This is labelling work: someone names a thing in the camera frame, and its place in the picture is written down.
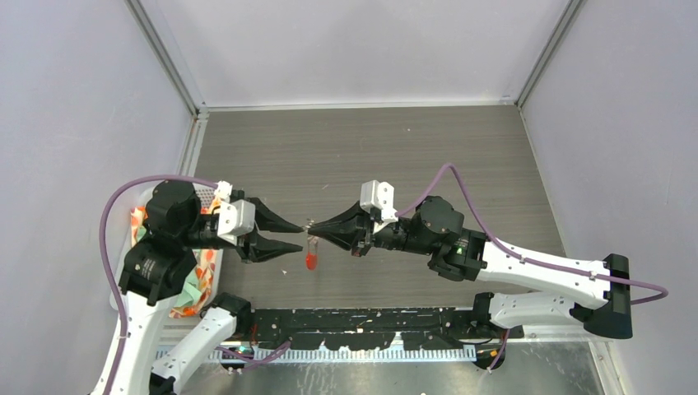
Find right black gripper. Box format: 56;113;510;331
309;199;435;257

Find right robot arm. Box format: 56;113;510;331
309;196;633;339

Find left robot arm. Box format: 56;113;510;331
93;174;300;394

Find white plastic basket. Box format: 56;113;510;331
110;184;226;313

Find colourful patterned cloth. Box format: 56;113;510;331
128;205;222;319

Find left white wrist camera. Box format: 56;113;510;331
212;181;255;244

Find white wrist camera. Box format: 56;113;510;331
359;180;398;224
212;181;255;244

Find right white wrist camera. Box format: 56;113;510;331
359;180;398;224

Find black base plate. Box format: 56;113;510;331
229;307;505;351

